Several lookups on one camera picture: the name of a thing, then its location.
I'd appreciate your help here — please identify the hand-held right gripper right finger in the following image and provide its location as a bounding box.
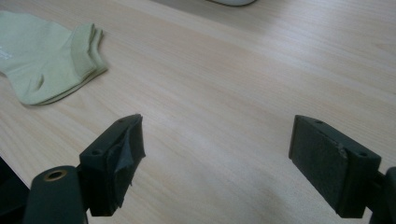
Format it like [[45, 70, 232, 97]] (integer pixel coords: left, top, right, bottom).
[[288, 114, 382, 219]]

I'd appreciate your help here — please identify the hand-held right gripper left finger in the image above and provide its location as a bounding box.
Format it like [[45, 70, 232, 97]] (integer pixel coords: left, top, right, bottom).
[[78, 113, 147, 217]]

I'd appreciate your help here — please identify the light green sock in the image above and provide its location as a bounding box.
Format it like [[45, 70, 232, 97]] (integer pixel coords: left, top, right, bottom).
[[0, 9, 108, 106]]

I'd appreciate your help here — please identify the white compartment box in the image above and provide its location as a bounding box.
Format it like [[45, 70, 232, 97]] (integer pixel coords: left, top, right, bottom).
[[206, 0, 258, 7]]

